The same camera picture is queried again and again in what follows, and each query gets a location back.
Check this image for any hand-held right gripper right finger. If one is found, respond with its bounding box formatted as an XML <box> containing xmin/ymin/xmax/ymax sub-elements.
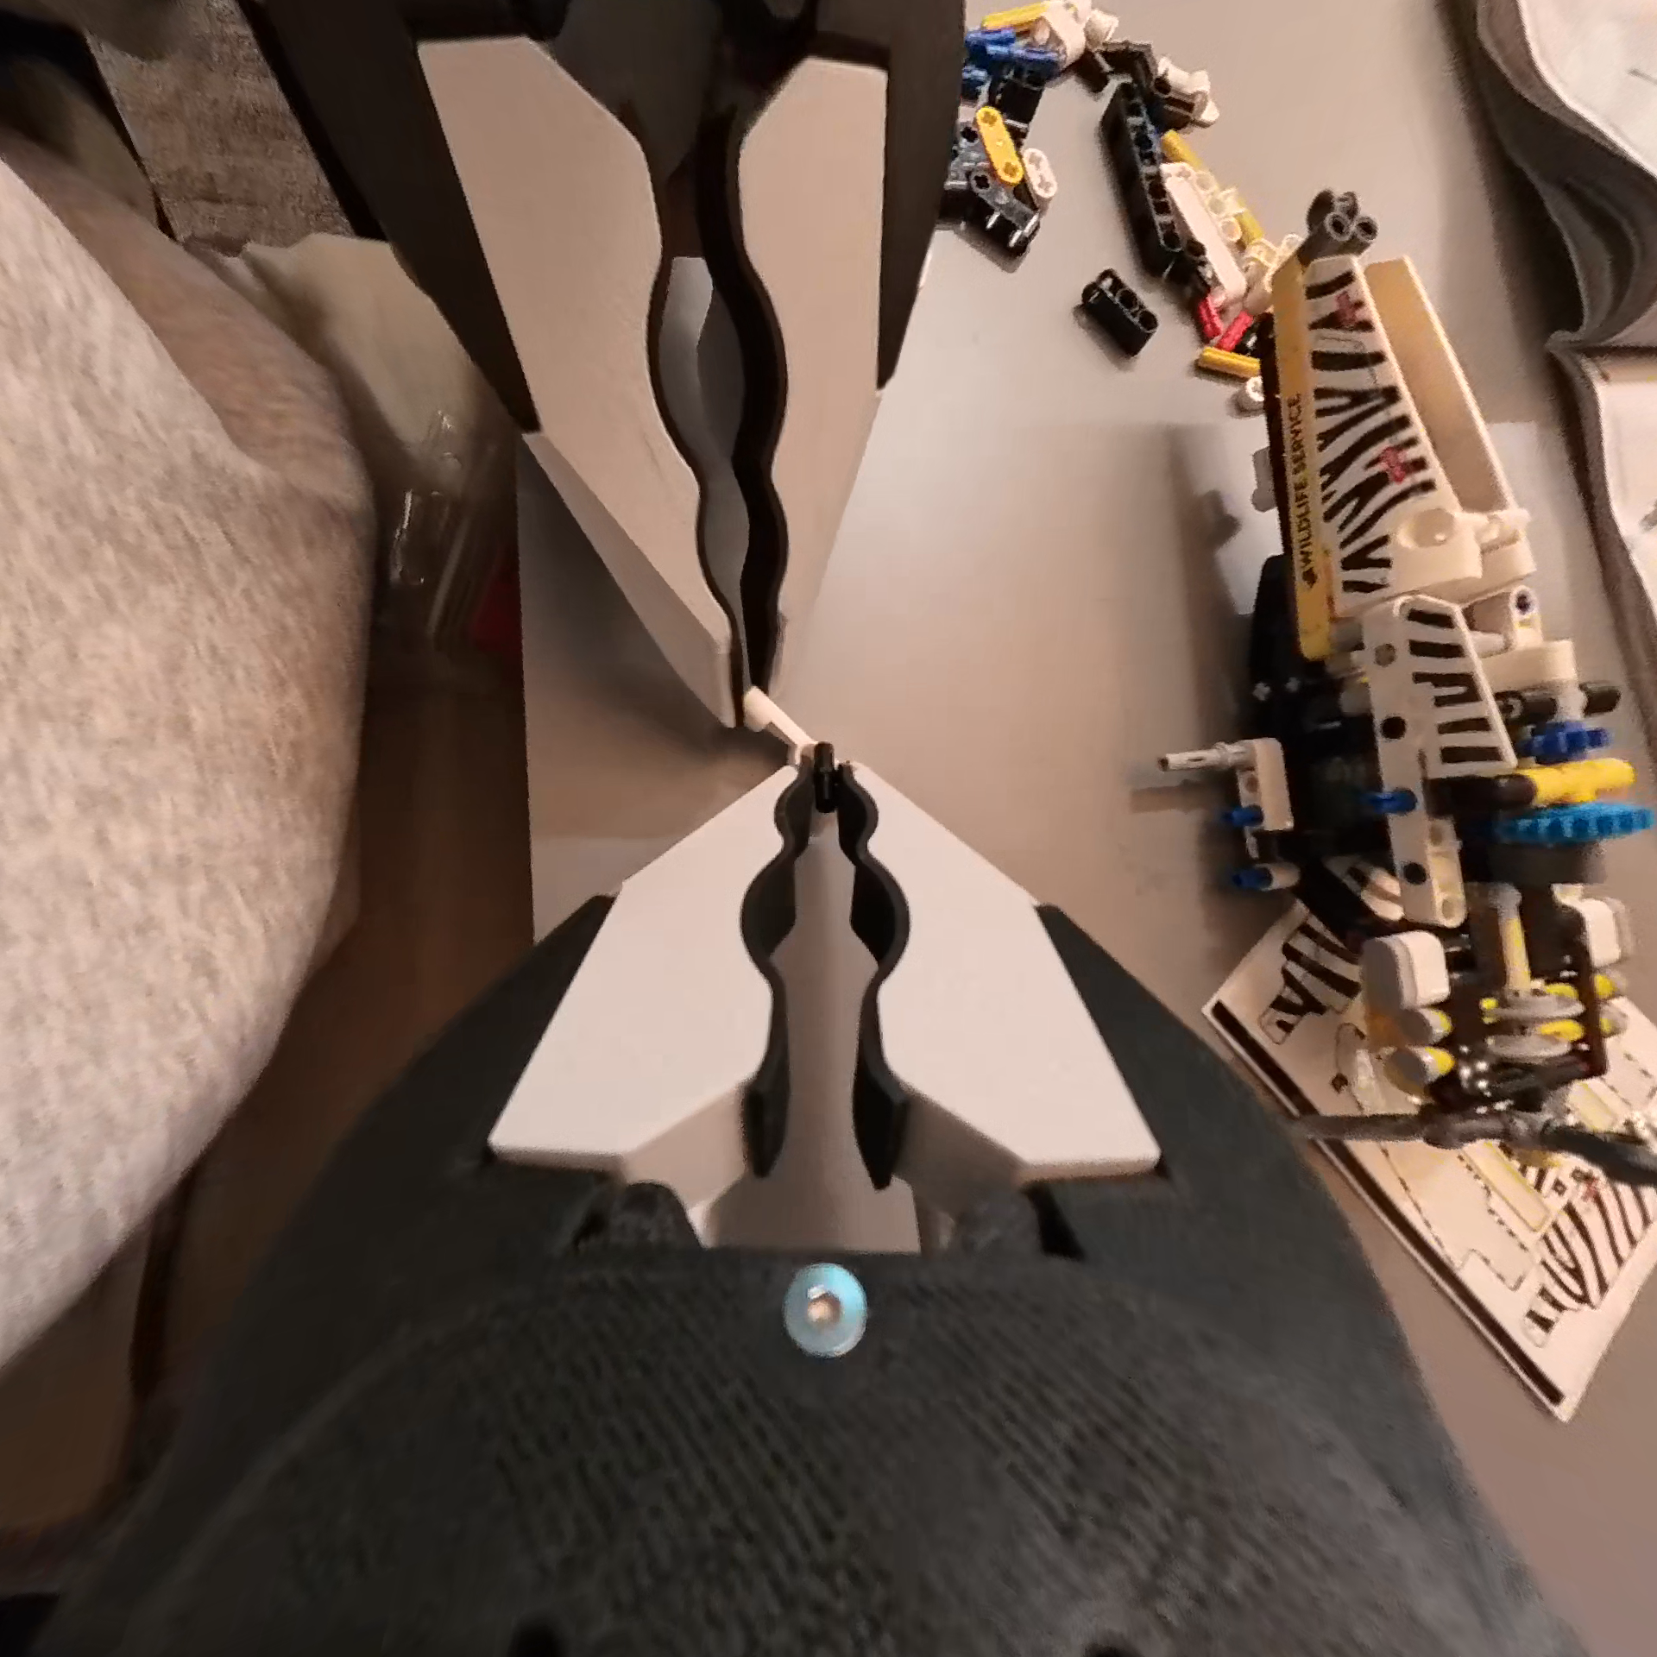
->
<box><xmin>833</xmin><ymin>764</ymin><xmax>1162</xmax><ymax>1247</ymax></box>

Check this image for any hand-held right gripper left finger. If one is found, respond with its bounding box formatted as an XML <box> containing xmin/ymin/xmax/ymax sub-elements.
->
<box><xmin>489</xmin><ymin>762</ymin><xmax>823</xmax><ymax>1247</ymax></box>

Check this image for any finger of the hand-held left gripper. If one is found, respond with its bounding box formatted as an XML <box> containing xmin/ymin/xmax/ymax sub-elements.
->
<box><xmin>732</xmin><ymin>56</ymin><xmax>896</xmax><ymax>695</ymax></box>
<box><xmin>416</xmin><ymin>34</ymin><xmax>760</xmax><ymax>730</ymax></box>

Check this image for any white lego connector piece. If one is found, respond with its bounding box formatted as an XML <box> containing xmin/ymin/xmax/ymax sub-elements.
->
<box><xmin>740</xmin><ymin>687</ymin><xmax>821</xmax><ymax>760</ymax></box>

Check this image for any black double-hole lego connector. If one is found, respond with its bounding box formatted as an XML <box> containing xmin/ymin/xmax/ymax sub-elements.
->
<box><xmin>1075</xmin><ymin>269</ymin><xmax>1162</xmax><ymax>357</ymax></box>

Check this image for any pile of loose lego pieces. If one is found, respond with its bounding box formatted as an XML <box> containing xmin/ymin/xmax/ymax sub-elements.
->
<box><xmin>951</xmin><ymin>0</ymin><xmax>1302</xmax><ymax>383</ymax></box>

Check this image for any zebra striped lego helicopter model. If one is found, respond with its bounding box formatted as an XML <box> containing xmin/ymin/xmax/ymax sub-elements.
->
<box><xmin>1158</xmin><ymin>188</ymin><xmax>1657</xmax><ymax>1186</ymax></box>

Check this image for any clear plastic bag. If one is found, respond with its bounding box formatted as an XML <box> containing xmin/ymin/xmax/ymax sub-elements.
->
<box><xmin>375</xmin><ymin>401</ymin><xmax>525</xmax><ymax>663</ymax></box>

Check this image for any zebra striped sticker sheet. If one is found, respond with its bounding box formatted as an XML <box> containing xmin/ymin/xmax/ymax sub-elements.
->
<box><xmin>1203</xmin><ymin>900</ymin><xmax>1657</xmax><ymax>1423</ymax></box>

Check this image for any folded instruction booklet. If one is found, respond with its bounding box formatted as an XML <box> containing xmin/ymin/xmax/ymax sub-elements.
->
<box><xmin>1456</xmin><ymin>0</ymin><xmax>1657</xmax><ymax>357</ymax></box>

